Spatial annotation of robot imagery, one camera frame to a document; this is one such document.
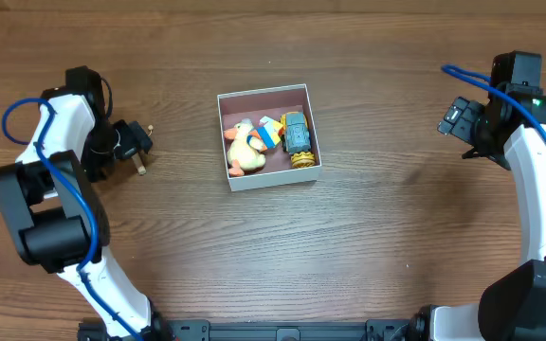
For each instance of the white square box pink interior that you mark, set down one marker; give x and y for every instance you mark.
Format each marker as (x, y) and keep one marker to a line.
(269, 102)

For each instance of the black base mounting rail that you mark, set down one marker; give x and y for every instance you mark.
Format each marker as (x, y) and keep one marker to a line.
(371, 330)

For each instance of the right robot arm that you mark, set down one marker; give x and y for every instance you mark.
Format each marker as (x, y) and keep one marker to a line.
(513, 307)

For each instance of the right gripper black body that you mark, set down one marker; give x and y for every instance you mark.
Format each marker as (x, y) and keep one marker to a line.
(480, 148)

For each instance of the small wooden rattle drum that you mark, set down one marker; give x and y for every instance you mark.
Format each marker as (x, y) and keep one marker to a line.
(143, 144)

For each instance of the white plush duck toy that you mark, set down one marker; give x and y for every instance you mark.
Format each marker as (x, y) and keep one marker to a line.
(246, 150)

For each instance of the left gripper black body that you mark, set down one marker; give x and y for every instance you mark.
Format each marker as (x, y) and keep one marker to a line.
(136, 137)

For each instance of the pastel colour puzzle cube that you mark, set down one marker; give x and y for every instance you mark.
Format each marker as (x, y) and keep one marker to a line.
(267, 135)

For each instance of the round yellow gear toy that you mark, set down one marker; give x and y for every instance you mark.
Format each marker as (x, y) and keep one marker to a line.
(303, 160)

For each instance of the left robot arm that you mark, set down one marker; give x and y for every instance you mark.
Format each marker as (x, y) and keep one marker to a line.
(55, 218)

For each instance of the grey yellow toy truck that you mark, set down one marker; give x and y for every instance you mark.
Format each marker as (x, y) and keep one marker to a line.
(296, 133)

